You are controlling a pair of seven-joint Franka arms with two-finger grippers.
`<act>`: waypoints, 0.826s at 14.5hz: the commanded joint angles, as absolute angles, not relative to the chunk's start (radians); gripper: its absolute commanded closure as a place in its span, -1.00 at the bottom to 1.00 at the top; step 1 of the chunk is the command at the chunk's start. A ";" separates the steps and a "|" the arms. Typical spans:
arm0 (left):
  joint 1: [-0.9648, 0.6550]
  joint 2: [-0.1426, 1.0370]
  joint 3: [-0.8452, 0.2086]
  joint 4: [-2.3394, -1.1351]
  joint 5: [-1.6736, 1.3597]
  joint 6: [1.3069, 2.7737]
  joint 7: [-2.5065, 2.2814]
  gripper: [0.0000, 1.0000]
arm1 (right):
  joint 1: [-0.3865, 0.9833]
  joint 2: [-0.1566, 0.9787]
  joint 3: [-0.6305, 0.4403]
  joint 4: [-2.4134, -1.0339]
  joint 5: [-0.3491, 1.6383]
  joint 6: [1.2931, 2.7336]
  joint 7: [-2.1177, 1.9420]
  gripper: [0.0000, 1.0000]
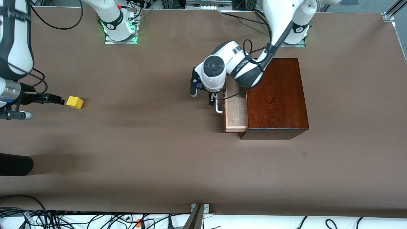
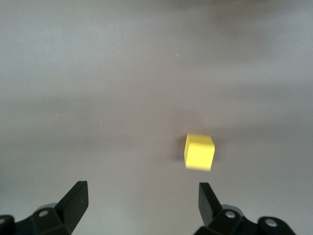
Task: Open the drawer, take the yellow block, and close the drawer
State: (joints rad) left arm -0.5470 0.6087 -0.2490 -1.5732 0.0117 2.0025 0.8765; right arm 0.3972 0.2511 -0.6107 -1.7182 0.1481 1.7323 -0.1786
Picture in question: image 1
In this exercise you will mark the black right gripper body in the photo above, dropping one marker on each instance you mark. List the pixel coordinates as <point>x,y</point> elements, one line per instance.
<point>29,97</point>

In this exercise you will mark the yellow block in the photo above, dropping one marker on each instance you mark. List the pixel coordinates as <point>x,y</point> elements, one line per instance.
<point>74,102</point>

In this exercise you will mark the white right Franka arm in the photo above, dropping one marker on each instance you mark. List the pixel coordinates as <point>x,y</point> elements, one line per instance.
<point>17,41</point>

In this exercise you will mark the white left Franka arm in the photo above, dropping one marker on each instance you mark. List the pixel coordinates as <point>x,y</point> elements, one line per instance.
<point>222,66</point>

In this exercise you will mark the dark brown wooden cabinet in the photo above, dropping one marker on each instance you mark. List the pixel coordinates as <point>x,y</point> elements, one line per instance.
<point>276,98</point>

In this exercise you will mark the black cylindrical object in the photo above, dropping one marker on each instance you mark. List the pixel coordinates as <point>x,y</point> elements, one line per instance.
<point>14,164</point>

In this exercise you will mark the white power strip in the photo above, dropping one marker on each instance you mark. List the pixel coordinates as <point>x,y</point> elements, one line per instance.
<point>208,5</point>

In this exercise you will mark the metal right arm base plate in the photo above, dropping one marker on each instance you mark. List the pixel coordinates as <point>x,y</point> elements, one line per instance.
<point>109,42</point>

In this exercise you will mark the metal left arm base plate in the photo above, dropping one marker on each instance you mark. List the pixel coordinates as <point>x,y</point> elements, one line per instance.
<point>302,44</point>

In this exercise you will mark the grey metal post with bracket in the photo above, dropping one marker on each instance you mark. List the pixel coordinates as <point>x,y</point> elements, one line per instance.
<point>194,219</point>

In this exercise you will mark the aluminium frame profile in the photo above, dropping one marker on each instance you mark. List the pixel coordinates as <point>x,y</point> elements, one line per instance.
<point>391,14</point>

